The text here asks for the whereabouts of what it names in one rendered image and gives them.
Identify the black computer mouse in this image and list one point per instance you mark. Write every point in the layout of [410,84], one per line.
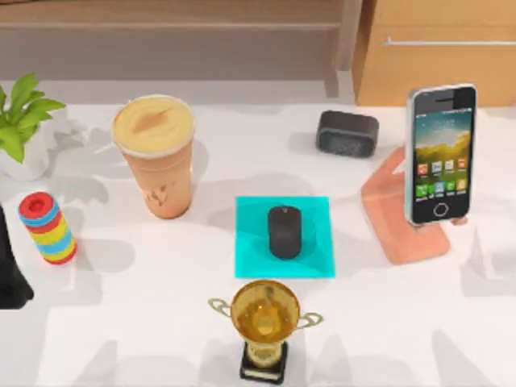
[285,231]

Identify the cyan mouse pad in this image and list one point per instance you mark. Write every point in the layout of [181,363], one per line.
[250,242]

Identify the orange drink cup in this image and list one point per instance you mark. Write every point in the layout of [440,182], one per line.
[159,161]

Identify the dark grey speaker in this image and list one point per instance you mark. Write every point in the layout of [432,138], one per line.
[346,133]

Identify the gold trophy with black base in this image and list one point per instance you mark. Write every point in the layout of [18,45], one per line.
[264,314]

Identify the salmon phone stand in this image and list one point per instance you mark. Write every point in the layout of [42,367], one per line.
[403,230]

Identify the wooden open shelf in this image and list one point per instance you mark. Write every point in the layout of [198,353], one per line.
[169,36]

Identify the silver smartphone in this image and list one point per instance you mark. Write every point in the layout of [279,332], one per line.
[441,153]

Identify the wooden cupboard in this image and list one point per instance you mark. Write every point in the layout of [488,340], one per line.
[435,76]

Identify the stack of coloured rings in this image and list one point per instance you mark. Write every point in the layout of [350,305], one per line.
[48,230]

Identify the green plant in white pot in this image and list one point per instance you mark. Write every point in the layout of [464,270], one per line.
[22,121]

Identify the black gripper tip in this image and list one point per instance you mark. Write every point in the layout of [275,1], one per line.
[10,278]

